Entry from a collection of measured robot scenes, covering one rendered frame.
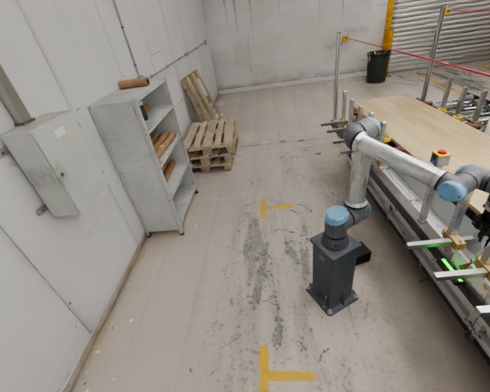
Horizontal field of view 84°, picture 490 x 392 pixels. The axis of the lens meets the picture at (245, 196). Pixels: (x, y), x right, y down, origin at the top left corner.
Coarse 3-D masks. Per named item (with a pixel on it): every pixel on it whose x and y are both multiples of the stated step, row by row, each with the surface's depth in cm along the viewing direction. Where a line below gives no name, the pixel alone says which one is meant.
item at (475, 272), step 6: (462, 270) 133; (468, 270) 133; (474, 270) 132; (480, 270) 132; (486, 270) 132; (432, 276) 136; (438, 276) 132; (444, 276) 132; (450, 276) 132; (456, 276) 132; (462, 276) 132; (468, 276) 132; (474, 276) 132; (480, 276) 132
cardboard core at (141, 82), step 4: (124, 80) 274; (128, 80) 273; (132, 80) 272; (136, 80) 272; (140, 80) 271; (144, 80) 271; (148, 80) 277; (120, 84) 274; (124, 84) 274; (128, 84) 273; (132, 84) 273; (136, 84) 273; (140, 84) 273; (144, 84) 273; (148, 84) 277; (120, 88) 277; (124, 88) 277; (128, 88) 278
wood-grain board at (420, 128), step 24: (408, 96) 334; (384, 120) 286; (408, 120) 277; (432, 120) 269; (456, 120) 262; (408, 144) 236; (432, 144) 230; (456, 144) 225; (480, 144) 220; (456, 168) 197; (480, 192) 172
